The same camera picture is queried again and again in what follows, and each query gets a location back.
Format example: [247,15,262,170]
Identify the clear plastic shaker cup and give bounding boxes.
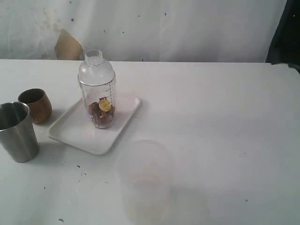
[80,79,116,129]

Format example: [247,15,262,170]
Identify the clear shaker lid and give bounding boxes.
[77,50,115,87]

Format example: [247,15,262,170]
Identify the brown wooden cup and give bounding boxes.
[18,88,52,124]

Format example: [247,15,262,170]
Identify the stainless steel cup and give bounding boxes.
[0,102,39,163]

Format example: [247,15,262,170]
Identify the translucent plastic container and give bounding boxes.
[117,140,174,225]

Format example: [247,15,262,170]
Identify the white rectangular tray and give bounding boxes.
[47,94,141,155]

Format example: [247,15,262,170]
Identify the white plastic backdrop sheet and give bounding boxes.
[0,0,286,62]

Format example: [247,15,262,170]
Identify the dark object at right edge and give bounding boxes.
[265,0,300,72]

